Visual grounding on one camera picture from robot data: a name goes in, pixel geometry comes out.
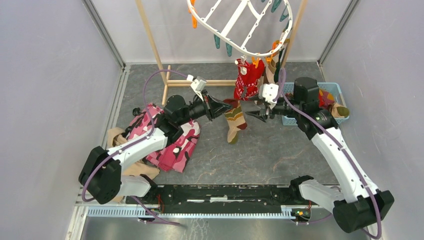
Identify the white oval clip hanger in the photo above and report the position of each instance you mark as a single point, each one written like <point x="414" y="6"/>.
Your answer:
<point x="254" y="28"/>

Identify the red patterned christmas sock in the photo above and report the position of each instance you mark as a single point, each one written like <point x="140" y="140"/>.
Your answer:
<point x="248" y="78"/>

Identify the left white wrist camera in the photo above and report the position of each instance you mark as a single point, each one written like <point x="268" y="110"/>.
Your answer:
<point x="197" y="84"/>

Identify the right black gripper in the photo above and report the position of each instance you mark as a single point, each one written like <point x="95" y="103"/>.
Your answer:
<point x="256" y="114"/>

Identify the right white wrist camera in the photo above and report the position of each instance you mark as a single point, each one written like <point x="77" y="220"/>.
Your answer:
<point x="269" y="92"/>

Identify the pink camouflage cloth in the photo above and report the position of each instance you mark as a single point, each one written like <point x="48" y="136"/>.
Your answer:
<point x="173" y="157"/>

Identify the beige cloth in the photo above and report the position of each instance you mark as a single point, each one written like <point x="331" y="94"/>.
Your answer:
<point x="115" y="138"/>

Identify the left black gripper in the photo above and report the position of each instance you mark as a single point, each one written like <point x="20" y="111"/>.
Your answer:
<point x="211" y="104"/>

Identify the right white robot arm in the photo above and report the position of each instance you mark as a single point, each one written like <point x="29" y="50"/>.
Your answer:
<point x="358" y="203"/>

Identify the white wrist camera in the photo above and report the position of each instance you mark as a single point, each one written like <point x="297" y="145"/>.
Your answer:
<point x="197" y="84"/>
<point x="269" y="92"/>

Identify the socks pile in basket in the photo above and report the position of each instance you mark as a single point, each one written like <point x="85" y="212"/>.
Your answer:
<point x="327" y="101"/>

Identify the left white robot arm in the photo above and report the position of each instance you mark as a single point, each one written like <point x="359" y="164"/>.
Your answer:
<point x="101" y="176"/>

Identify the blue plastic basket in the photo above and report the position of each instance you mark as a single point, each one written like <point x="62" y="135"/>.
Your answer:
<point x="331" y="87"/>

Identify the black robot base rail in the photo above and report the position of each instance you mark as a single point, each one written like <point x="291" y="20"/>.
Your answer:
<point x="223" y="199"/>

